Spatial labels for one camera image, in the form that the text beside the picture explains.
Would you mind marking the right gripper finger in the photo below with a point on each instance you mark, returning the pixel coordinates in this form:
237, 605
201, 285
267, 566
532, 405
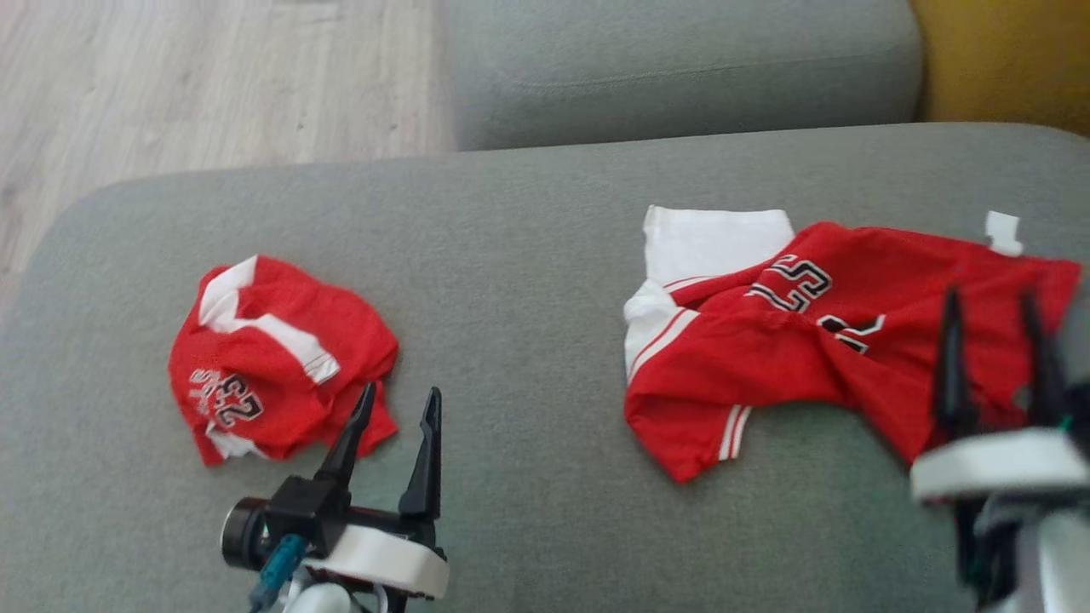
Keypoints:
952, 383
1046, 383

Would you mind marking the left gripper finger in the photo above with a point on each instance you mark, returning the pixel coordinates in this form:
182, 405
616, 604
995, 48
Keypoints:
351, 438
426, 468

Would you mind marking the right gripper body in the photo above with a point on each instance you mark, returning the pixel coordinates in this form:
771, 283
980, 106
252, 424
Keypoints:
996, 464

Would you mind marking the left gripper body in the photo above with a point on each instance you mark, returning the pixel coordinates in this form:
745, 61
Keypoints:
383, 553

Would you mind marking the red and white jersey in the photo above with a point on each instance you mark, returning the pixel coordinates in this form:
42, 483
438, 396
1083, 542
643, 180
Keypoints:
741, 375

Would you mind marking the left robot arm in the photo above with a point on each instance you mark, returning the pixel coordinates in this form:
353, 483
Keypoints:
319, 600

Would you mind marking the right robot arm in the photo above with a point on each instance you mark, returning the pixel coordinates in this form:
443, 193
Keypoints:
1056, 562

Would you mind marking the folded red jersey shorts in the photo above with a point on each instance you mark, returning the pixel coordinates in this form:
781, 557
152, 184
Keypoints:
341, 332

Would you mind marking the large yellow sofa backrest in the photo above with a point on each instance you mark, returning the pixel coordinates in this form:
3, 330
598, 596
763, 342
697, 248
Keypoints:
1005, 60

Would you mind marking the long grey sofa cushion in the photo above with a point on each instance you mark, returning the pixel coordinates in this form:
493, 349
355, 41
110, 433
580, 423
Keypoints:
681, 68

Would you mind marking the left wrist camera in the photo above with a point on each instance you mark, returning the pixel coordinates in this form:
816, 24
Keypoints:
243, 535

